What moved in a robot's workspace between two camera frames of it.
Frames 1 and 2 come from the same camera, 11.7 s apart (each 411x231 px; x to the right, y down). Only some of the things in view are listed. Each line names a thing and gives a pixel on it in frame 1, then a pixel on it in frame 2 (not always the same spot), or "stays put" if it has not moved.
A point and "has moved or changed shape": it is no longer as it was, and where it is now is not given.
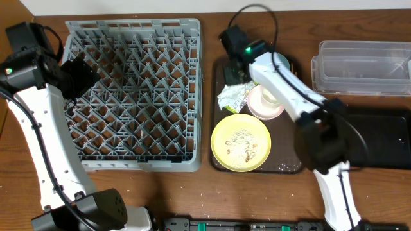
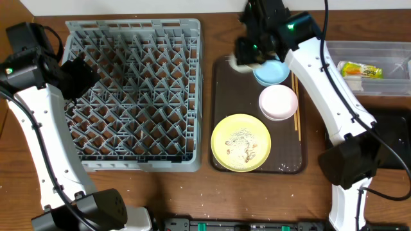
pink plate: (260, 109) has moved or changed shape
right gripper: (234, 74) -> (245, 51)
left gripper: (82, 76) stays put
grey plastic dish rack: (146, 113) stays put
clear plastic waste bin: (362, 68) stays put
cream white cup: (268, 99) has moved or changed shape
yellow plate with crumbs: (241, 142) stays put
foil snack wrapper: (233, 97) -> (354, 73)
